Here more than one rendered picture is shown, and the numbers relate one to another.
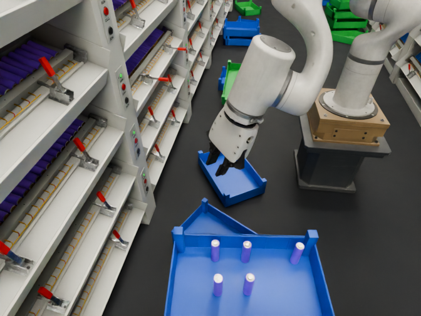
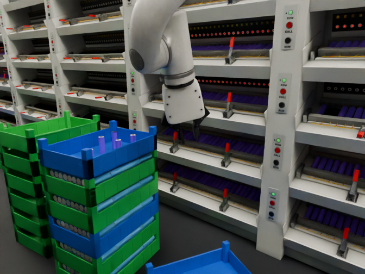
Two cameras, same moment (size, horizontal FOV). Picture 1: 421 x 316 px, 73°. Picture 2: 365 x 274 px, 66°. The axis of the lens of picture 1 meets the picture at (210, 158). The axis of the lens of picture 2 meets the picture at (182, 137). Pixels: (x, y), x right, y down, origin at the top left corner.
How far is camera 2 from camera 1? 1.14 m
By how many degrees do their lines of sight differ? 99
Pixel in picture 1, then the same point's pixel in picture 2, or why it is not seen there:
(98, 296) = (191, 195)
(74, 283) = (182, 154)
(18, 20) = (218, 12)
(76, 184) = (213, 113)
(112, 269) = (206, 202)
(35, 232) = not seen: hidden behind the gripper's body
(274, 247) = (109, 166)
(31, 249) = not seen: hidden behind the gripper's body
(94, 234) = (209, 159)
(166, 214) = (265, 265)
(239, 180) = not seen: outside the picture
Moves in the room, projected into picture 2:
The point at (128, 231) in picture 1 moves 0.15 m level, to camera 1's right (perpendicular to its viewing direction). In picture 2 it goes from (236, 212) to (222, 232)
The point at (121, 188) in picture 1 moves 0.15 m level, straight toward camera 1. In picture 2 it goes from (247, 170) to (207, 169)
